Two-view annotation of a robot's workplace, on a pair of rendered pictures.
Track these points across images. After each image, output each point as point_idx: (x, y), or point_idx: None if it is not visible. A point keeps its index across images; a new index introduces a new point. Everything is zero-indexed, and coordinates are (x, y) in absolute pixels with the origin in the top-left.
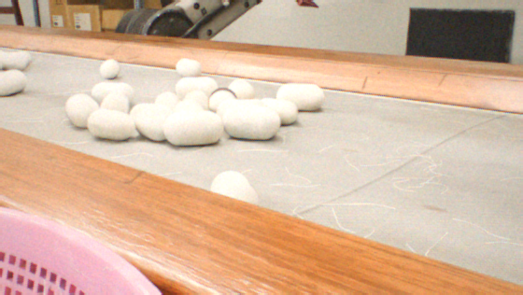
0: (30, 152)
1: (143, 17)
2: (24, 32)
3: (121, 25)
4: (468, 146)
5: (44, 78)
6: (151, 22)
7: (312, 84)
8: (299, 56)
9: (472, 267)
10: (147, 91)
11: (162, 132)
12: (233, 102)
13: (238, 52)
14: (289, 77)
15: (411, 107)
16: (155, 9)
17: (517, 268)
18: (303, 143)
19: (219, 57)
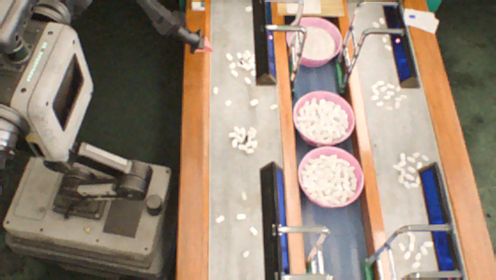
0: (279, 53)
1: (143, 171)
2: (201, 179)
3: (143, 188)
4: (232, 35)
5: (238, 114)
6: (147, 164)
7: (209, 66)
8: (202, 69)
9: None
10: (233, 88)
11: None
12: (246, 56)
13: (204, 83)
14: (208, 70)
15: (214, 47)
16: (135, 169)
17: None
18: (244, 50)
19: (205, 88)
